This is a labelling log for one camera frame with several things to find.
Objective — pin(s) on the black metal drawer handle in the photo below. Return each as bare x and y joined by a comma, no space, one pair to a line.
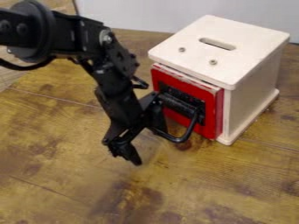
176,128

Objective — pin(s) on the red drawer front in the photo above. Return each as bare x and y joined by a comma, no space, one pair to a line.
172,81

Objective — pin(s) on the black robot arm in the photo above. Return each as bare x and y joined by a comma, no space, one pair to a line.
40,35

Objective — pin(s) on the white wooden drawer box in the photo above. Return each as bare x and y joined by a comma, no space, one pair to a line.
233,56

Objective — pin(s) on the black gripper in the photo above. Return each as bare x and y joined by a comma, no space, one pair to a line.
129,115

